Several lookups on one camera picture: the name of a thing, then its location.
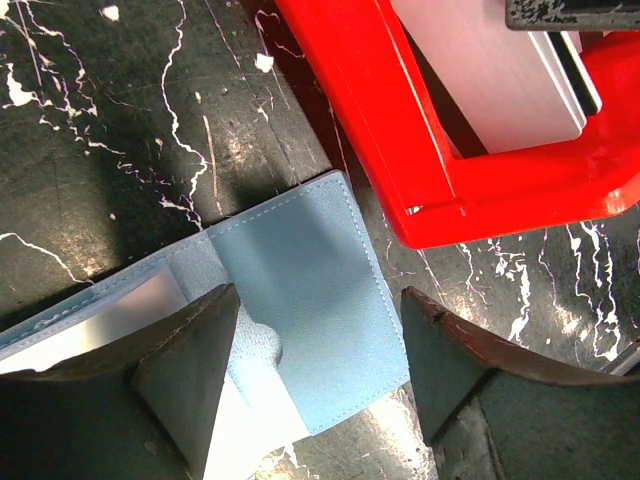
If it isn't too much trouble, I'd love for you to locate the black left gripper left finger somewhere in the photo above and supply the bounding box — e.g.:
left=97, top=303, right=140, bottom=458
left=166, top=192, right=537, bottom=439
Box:
left=1, top=284, right=240, bottom=479

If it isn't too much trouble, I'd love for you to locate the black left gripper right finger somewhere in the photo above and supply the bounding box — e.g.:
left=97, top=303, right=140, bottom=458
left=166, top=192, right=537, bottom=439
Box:
left=401, top=287, right=639, bottom=479

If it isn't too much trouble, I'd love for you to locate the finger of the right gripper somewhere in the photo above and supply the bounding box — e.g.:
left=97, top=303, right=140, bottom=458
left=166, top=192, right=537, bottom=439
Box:
left=505, top=0, right=640, bottom=32

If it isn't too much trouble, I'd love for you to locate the red plastic card tray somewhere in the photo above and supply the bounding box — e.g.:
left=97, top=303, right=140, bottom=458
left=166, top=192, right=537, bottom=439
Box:
left=278, top=1, right=639, bottom=249

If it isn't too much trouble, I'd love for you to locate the blue leather card holder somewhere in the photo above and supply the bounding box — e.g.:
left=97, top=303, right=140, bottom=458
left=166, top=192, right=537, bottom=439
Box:
left=1, top=171, right=408, bottom=479

